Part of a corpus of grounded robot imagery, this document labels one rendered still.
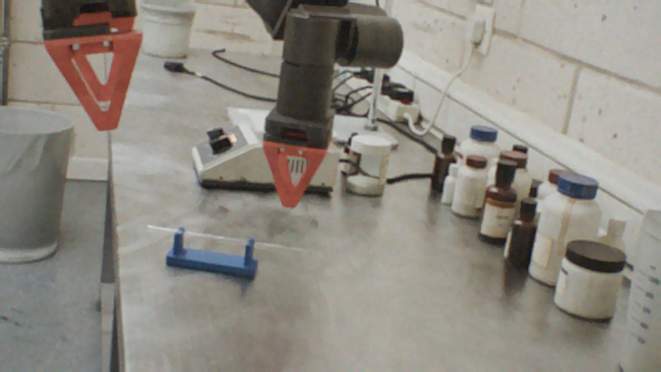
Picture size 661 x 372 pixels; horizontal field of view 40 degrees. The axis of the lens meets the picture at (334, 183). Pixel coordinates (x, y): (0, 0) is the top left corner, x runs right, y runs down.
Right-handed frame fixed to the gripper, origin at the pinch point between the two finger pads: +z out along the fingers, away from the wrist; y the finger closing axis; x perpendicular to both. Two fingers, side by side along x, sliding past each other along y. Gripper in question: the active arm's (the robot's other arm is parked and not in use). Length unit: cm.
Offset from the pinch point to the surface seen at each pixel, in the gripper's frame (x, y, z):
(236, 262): 5.1, -0.2, 8.6
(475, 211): -23.7, 33.0, 8.0
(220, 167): 13.1, 28.9, 6.2
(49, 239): 89, 169, 77
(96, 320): 61, 132, 84
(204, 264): 8.5, -1.5, 8.9
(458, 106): -22, 77, 1
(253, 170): 8.7, 30.4, 6.4
